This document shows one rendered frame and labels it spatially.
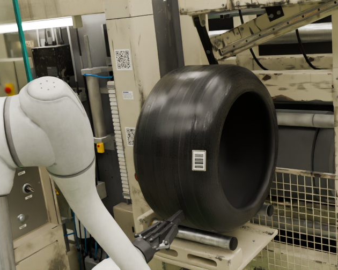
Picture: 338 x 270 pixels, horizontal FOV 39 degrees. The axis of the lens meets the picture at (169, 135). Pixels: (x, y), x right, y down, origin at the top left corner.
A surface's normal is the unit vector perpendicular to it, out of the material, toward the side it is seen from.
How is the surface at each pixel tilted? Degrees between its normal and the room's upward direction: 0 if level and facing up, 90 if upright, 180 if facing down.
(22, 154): 115
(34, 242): 90
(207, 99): 55
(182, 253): 90
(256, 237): 0
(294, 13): 90
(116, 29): 90
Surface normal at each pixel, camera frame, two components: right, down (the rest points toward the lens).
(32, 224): 0.80, 0.07
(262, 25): -0.59, 0.27
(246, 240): -0.11, -0.96
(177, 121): -0.56, -0.29
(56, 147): 0.07, 0.66
